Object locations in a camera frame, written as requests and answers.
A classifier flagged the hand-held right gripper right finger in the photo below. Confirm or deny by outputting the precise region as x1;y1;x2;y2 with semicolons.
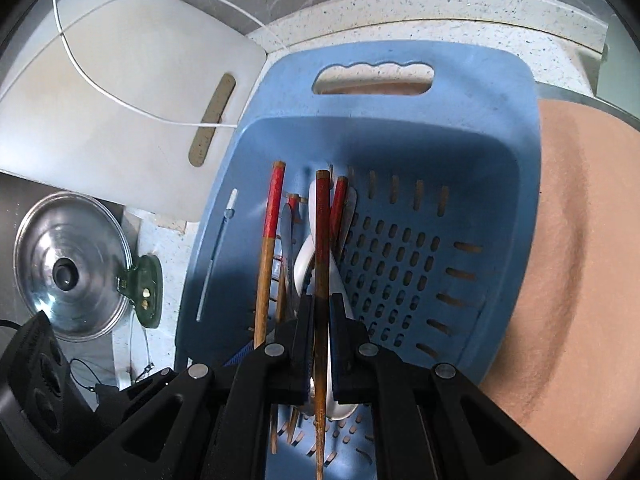
328;292;573;480

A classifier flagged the steel pot lid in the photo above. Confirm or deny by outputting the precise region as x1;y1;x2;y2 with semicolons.
13;191;135;343

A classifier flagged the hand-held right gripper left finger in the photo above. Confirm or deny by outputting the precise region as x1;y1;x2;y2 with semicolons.
62;294;315;480

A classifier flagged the red topped wooden chopstick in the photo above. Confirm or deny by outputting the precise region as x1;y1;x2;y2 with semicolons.
327;176;349;261
254;161;287;456

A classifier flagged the white cutting board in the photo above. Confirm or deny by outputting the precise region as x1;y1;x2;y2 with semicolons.
0;0;268;223

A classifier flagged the metal fork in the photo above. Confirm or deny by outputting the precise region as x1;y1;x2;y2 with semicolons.
277;203;301;323

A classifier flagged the blue plastic basket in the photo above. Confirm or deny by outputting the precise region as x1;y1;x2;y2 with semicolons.
174;42;543;480

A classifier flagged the white spoon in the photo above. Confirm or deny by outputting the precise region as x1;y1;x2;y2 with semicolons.
292;177;361;421

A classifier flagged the white power cable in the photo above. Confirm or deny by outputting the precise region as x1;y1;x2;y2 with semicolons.
52;0;291;128

